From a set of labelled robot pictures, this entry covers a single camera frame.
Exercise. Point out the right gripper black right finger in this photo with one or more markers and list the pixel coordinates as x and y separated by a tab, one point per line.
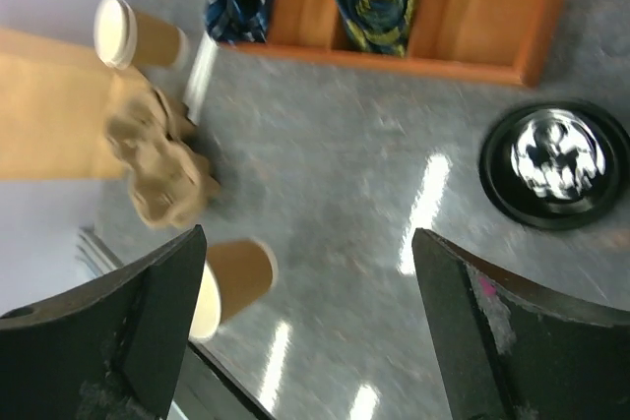
509	348

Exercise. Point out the orange wooden compartment tray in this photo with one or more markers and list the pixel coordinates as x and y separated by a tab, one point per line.
496	41

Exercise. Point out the brown paper coffee cup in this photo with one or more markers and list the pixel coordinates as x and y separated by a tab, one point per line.
235	275

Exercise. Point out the brown paper bag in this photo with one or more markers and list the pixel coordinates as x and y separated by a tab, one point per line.
55	100

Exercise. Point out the aluminium frame post left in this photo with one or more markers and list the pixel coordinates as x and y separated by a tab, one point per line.
94	253

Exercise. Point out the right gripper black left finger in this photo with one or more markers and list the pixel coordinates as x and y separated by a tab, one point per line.
111	348

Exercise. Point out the blue striped rolled cloth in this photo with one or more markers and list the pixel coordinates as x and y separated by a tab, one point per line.
235	21

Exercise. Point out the left white wrapped straw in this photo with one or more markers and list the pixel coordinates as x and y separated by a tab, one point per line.
199	78

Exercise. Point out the pulp cardboard cup carrier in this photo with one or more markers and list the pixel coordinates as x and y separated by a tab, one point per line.
168	183

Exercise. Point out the stack of black lids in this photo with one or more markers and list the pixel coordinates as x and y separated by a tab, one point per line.
555	165

